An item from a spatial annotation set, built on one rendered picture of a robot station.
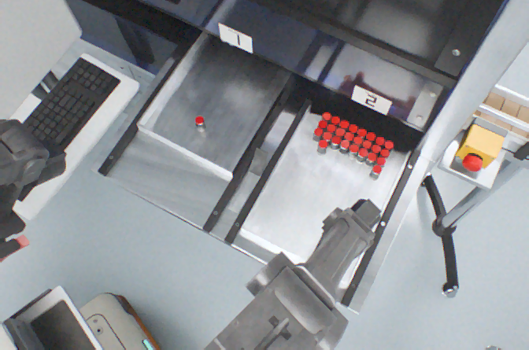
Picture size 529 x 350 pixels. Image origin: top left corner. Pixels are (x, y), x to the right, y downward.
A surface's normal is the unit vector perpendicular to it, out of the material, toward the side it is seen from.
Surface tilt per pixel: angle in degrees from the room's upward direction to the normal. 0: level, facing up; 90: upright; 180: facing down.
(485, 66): 90
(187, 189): 0
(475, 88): 90
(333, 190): 0
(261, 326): 21
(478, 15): 90
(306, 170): 0
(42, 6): 90
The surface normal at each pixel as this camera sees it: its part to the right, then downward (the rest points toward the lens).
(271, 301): 0.31, -0.50
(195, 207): -0.01, -0.38
